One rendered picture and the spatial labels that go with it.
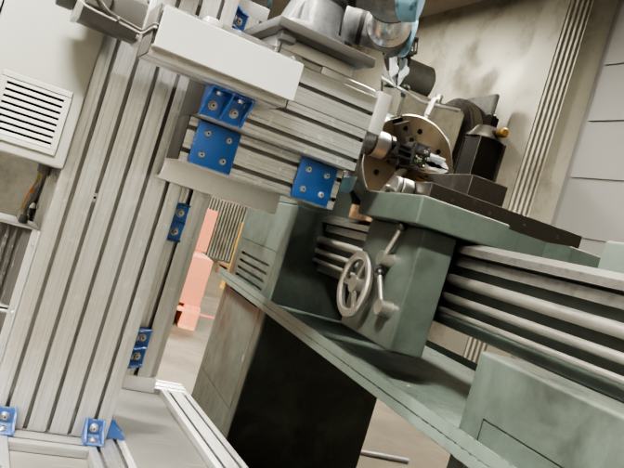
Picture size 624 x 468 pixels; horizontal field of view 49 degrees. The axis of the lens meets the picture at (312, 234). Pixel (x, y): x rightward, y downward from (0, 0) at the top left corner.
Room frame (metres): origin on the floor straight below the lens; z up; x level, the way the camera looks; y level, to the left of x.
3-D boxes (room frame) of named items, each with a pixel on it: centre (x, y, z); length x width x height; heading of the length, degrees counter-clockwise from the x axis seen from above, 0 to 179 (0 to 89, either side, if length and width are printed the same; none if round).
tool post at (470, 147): (1.64, -0.33, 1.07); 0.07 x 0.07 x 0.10; 20
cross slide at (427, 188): (1.66, -0.39, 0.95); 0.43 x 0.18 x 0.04; 110
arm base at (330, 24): (1.44, 0.13, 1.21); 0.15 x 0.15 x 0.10
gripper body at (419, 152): (1.94, -0.19, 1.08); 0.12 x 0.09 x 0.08; 109
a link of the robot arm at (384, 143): (1.92, -0.11, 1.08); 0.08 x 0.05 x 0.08; 19
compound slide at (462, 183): (1.66, -0.32, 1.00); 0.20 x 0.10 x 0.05; 20
